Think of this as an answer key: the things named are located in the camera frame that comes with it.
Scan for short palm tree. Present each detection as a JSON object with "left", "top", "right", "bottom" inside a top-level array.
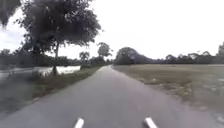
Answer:
[{"left": 78, "top": 50, "right": 91, "bottom": 66}]

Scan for grass verge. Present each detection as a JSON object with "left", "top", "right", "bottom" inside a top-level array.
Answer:
[{"left": 0, "top": 65, "right": 103, "bottom": 118}]

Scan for large rounded tree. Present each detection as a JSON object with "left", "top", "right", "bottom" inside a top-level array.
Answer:
[{"left": 113, "top": 46, "right": 152, "bottom": 66}]

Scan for dry grass field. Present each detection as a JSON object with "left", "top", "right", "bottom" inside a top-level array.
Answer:
[{"left": 111, "top": 63, "right": 224, "bottom": 125}]

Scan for robot's own part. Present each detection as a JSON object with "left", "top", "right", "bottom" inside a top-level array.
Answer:
[
  {"left": 73, "top": 117, "right": 85, "bottom": 128},
  {"left": 144, "top": 116, "right": 158, "bottom": 128}
]

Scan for row of trees beyond water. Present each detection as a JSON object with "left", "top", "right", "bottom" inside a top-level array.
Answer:
[{"left": 0, "top": 48, "right": 82, "bottom": 70}]

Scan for distant row of trees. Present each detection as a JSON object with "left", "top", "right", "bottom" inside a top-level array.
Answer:
[{"left": 149, "top": 42, "right": 224, "bottom": 65}]

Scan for grey asphalt path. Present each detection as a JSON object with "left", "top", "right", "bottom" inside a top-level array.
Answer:
[{"left": 0, "top": 65, "right": 224, "bottom": 128}]

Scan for bushes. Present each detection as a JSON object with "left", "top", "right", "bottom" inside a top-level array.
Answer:
[{"left": 79, "top": 55, "right": 115, "bottom": 70}]

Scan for broad dark tree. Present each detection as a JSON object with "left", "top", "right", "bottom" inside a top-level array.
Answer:
[{"left": 15, "top": 0, "right": 102, "bottom": 76}]

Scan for round-crowned tree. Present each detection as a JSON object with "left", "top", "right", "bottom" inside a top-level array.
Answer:
[{"left": 97, "top": 41, "right": 114, "bottom": 61}]

